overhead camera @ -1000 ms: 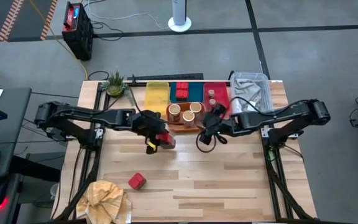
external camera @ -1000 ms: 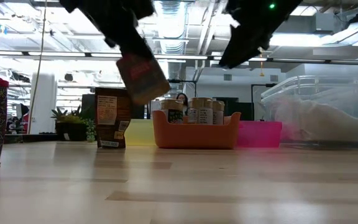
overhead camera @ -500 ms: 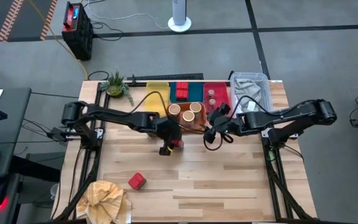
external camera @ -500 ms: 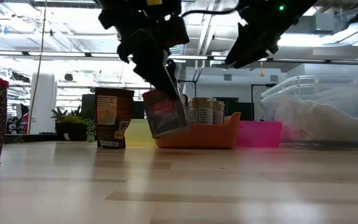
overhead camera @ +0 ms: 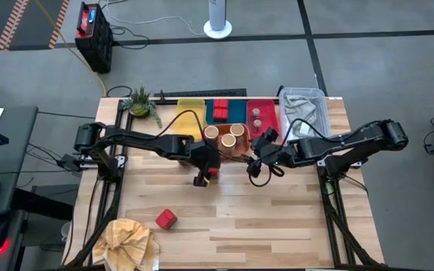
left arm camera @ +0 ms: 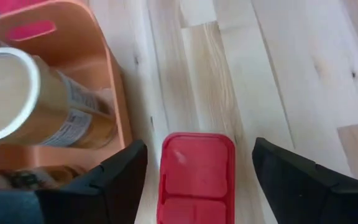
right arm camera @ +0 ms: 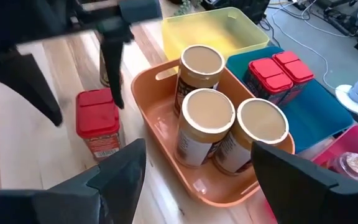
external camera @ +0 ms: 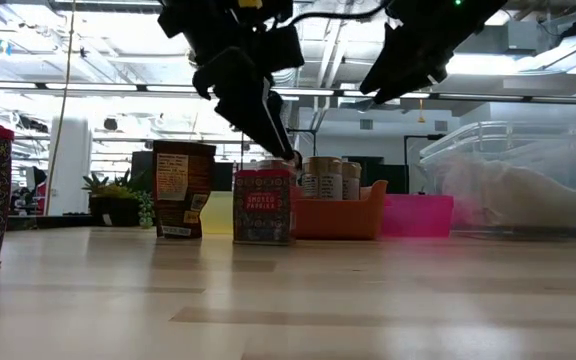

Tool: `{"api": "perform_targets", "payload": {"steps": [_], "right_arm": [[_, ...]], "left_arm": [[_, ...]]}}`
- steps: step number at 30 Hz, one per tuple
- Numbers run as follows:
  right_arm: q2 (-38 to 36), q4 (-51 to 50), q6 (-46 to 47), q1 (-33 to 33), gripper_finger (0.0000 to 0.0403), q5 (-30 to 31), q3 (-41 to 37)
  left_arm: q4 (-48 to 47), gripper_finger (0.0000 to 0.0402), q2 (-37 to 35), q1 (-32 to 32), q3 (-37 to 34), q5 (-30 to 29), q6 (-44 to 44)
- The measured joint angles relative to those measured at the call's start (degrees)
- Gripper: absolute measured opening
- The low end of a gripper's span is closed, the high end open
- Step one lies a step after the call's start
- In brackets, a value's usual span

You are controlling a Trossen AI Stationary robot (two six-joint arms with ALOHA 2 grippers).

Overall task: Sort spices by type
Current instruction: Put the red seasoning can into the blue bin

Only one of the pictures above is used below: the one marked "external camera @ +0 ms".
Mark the yellow hanging cable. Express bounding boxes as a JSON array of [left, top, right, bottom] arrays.
[[50, 0, 77, 169]]

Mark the black stand frame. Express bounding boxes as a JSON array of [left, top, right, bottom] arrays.
[[287, 127, 318, 157], [403, 133, 444, 194]]

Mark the small black monitor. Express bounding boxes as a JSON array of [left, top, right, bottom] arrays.
[[211, 162, 234, 192]]

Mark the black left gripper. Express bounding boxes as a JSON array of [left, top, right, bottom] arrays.
[[156, 0, 306, 169]]

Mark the potted succulent plant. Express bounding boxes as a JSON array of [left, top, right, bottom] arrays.
[[81, 168, 155, 230]]

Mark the clear plastic storage bin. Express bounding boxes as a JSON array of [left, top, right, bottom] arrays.
[[419, 120, 576, 236]]

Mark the yellow plastic bin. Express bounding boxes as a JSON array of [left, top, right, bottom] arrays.
[[198, 191, 237, 236]]

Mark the grey cloth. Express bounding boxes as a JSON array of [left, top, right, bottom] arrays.
[[440, 157, 576, 230]]

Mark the orange plastic bin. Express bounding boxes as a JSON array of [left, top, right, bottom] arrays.
[[290, 178, 390, 241]]

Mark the brown spice pouch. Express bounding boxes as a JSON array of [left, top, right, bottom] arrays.
[[151, 140, 218, 240]]

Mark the pink plastic bin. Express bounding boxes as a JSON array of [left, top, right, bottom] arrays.
[[380, 194, 455, 239]]

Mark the wide black monitor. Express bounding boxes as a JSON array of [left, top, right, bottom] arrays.
[[360, 155, 410, 196]]

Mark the overhead light bar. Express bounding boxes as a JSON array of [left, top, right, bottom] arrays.
[[0, 80, 576, 106]]

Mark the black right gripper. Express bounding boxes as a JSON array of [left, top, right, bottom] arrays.
[[359, 0, 509, 105]]

